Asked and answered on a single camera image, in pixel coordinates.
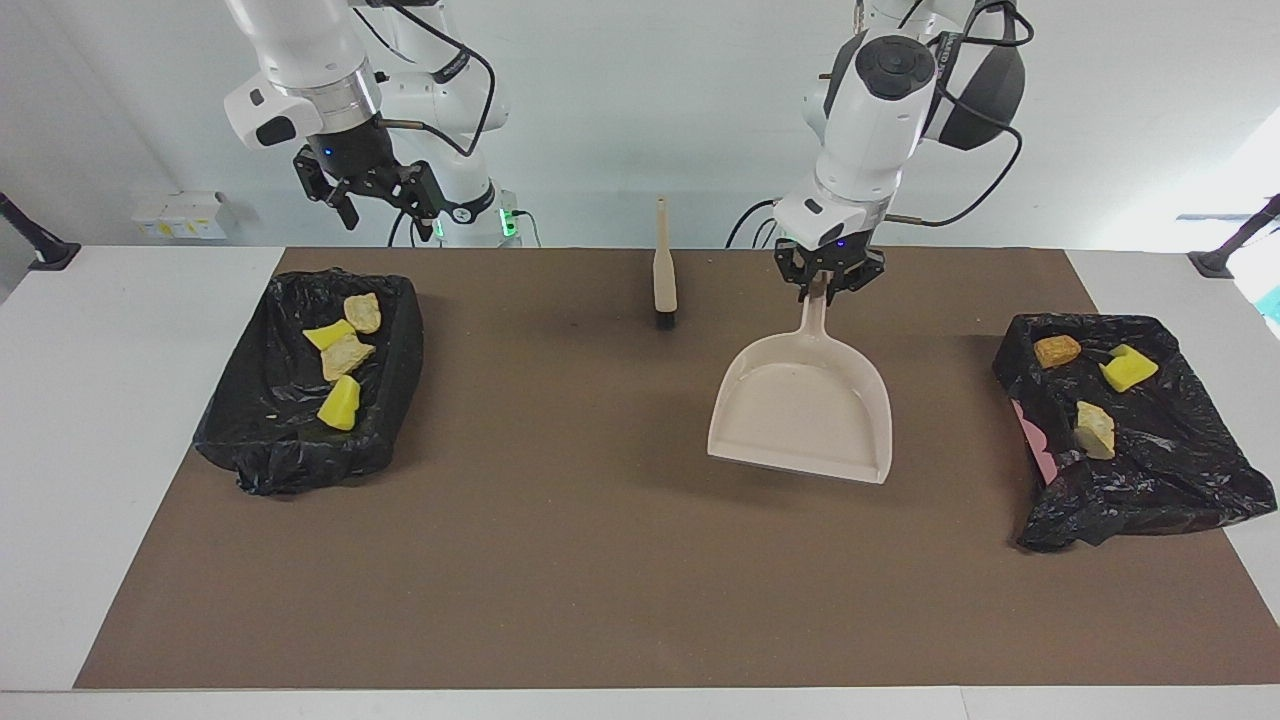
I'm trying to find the beige plastic dustpan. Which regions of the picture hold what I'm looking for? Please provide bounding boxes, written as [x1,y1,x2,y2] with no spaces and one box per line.
[707,272,894,486]

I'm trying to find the beige hand brush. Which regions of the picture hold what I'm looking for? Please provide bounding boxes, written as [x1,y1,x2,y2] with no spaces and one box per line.
[652,196,679,331]

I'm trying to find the wedge beige rock piece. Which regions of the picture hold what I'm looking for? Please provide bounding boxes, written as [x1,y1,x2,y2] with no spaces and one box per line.
[320,333,377,382]

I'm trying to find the chunky yellow sponge piece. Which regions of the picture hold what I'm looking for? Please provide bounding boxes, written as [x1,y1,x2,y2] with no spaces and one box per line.
[317,375,362,431]

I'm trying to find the orange striped pastry piece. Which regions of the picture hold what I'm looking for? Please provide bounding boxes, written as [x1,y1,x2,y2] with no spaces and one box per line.
[1075,400,1116,461]

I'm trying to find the yellow notched sponge piece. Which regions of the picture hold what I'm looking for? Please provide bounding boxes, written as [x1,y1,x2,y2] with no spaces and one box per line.
[1098,344,1160,393]

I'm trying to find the black bag lined bin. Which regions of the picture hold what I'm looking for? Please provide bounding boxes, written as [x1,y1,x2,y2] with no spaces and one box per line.
[192,268,425,497]

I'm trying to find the pink plastic bin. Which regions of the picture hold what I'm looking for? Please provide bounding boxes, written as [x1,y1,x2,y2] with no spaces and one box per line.
[1010,398,1058,488]

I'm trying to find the black trash bag liner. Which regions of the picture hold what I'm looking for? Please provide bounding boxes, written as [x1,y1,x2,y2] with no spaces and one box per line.
[992,312,1278,553]

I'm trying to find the black stand foot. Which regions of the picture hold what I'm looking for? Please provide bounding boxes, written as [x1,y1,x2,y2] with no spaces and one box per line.
[0,192,81,271]
[1188,195,1280,279]

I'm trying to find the brown table mat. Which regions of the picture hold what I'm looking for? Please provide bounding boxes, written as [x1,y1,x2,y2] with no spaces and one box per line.
[73,247,1280,691]

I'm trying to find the black base cable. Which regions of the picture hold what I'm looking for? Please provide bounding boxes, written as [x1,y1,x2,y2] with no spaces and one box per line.
[725,198,791,249]
[388,205,443,249]

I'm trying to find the white wall socket box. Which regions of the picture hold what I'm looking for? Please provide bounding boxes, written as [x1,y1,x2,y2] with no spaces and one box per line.
[130,192,229,241]

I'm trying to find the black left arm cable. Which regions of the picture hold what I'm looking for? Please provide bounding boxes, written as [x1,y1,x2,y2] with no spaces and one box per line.
[885,0,1036,227]

